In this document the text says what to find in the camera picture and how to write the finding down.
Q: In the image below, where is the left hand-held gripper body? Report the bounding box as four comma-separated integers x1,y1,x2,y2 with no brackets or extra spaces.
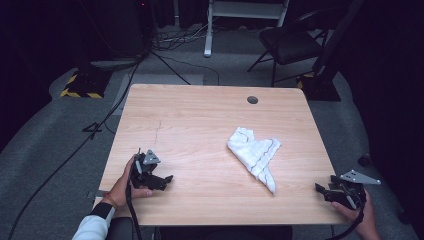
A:
129,148,162,190

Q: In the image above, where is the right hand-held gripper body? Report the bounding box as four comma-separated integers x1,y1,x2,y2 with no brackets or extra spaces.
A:
329,169,382,211

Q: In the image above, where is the white towel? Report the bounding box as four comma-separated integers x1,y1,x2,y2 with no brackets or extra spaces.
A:
227,126,282,197

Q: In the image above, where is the person's left hand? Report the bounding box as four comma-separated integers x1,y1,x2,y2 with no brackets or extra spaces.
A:
106,155,155,209

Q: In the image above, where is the person's right hand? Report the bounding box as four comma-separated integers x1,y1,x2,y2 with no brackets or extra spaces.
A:
331,189,381,240

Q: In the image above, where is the black caster wheel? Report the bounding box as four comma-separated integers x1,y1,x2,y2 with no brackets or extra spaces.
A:
357,153,372,168

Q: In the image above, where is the grey tape strip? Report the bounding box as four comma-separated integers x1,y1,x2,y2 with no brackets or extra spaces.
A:
86,189,109,200

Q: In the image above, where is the person's dark lap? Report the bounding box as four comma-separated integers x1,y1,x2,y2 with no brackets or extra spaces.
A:
154,225,294,240

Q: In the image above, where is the black stand with striped base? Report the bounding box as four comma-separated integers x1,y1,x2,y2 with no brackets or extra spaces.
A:
296,0,366,102

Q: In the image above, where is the black yellow-striped stand base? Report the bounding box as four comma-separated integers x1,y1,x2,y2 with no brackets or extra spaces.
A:
59,64,113,100

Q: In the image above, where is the black equipment case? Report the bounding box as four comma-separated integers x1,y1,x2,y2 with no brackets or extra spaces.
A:
94,0,157,63

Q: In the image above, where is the black folding chair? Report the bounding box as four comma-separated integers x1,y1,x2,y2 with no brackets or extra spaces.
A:
247,8,330,88

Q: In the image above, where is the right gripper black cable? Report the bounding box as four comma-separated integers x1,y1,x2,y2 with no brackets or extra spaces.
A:
326,199,367,240

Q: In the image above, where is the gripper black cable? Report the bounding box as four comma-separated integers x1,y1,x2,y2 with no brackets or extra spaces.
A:
125,159,144,240
326,199,367,240

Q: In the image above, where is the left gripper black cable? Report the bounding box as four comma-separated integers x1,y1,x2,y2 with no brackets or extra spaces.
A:
125,159,144,240

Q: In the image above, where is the long black floor cable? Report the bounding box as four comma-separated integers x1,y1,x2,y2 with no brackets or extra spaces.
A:
7,54,148,240

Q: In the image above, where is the bundle of floor cables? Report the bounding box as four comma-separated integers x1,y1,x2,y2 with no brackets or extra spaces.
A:
152,23,216,52

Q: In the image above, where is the white desk frame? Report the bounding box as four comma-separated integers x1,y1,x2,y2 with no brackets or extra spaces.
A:
203,0,291,59

